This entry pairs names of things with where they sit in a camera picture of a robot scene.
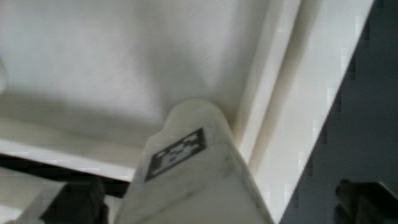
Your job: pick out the white square table top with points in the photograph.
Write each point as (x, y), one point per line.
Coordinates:
(106, 59)

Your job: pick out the white right fence wall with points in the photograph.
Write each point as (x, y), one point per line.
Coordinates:
(321, 50)

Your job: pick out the white leg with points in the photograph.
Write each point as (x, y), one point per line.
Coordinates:
(193, 186)

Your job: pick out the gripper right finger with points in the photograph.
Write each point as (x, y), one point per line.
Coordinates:
(367, 203)

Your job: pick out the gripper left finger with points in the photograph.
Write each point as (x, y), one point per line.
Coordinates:
(79, 207)

